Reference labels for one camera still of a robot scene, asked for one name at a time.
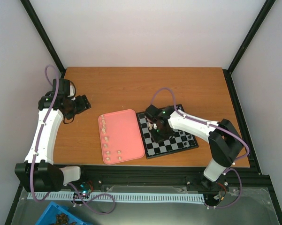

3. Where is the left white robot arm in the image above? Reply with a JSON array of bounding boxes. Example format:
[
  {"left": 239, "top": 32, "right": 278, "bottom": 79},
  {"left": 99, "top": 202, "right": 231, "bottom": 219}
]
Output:
[{"left": 15, "top": 78, "right": 91, "bottom": 192}]

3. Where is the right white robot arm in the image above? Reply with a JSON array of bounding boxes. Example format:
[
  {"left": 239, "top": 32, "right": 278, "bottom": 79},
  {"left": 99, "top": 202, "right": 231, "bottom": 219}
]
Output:
[{"left": 145, "top": 105, "right": 244, "bottom": 186}]

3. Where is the left controller board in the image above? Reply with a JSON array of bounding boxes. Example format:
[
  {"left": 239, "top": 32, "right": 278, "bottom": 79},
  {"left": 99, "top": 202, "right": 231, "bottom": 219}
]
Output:
[{"left": 79, "top": 180, "right": 93, "bottom": 196}]

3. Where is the controller board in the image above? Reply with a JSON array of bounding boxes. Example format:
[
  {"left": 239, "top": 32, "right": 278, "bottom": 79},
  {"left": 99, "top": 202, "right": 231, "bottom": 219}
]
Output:
[
  {"left": 213, "top": 182, "right": 227, "bottom": 204},
  {"left": 79, "top": 180, "right": 93, "bottom": 196}
]

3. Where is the right controller board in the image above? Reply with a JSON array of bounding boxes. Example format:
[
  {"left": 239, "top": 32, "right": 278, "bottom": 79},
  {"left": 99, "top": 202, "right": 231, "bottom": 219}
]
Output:
[{"left": 213, "top": 182, "right": 227, "bottom": 204}]

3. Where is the black white chessboard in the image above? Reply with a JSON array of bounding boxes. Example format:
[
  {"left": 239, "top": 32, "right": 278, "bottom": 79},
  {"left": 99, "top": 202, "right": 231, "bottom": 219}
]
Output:
[{"left": 136, "top": 112, "right": 198, "bottom": 159}]

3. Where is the pink plastic tray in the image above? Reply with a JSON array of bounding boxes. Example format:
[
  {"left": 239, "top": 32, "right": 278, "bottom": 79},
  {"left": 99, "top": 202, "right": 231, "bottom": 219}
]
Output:
[{"left": 98, "top": 109, "right": 145, "bottom": 165}]

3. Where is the blue plastic bin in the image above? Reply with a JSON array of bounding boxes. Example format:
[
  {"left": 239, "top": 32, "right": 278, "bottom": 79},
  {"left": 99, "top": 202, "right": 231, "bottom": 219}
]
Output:
[{"left": 35, "top": 202, "right": 91, "bottom": 225}]

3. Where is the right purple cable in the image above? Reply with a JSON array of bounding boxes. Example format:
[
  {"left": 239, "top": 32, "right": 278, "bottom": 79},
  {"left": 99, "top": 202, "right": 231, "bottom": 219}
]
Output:
[{"left": 151, "top": 88, "right": 251, "bottom": 210}]

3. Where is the light blue cable duct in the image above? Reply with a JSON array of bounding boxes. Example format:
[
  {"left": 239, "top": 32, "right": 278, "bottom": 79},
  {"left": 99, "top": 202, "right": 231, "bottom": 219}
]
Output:
[{"left": 35, "top": 190, "right": 205, "bottom": 204}]

